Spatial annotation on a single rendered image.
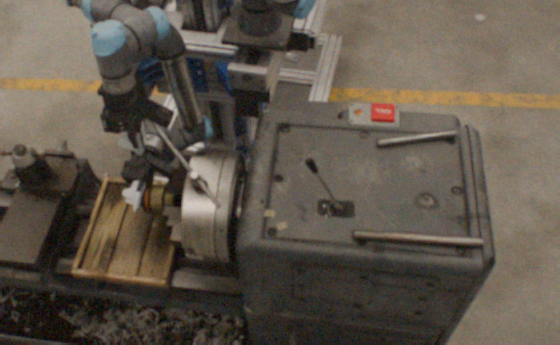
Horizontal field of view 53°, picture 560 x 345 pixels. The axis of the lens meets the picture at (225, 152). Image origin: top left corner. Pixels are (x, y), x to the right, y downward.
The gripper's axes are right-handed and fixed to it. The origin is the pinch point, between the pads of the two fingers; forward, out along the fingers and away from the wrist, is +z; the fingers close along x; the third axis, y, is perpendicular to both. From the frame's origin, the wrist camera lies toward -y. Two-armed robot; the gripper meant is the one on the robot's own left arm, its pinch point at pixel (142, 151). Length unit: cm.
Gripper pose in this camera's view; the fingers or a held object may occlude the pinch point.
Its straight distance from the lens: 143.5
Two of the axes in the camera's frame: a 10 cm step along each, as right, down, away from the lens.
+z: 0.7, 7.4, 6.7
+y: -9.8, -0.7, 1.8
